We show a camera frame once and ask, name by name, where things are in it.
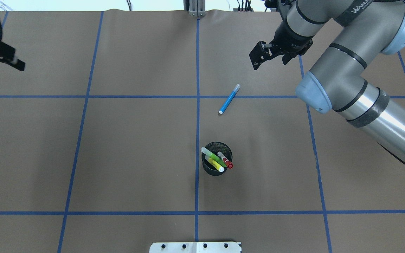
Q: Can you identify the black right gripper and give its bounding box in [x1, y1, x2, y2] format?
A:
[249, 21, 314, 70]

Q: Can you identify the blue highlighter pen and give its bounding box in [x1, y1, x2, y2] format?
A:
[218, 84, 241, 115]

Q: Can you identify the red white marker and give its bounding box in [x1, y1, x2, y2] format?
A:
[217, 151, 233, 169]

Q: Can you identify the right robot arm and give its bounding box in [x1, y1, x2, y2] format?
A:
[249, 0, 405, 165]

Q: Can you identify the black mesh pen cup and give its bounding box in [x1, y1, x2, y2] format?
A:
[200, 141, 233, 176]

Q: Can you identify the green highlighter pen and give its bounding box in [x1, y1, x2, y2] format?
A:
[201, 147, 226, 168]

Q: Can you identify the yellow highlighter pen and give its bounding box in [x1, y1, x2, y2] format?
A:
[205, 155, 225, 173]

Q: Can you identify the aluminium frame post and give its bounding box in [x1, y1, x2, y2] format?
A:
[183, 0, 207, 19]

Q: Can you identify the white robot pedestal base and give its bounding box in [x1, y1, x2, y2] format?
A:
[149, 241, 242, 253]

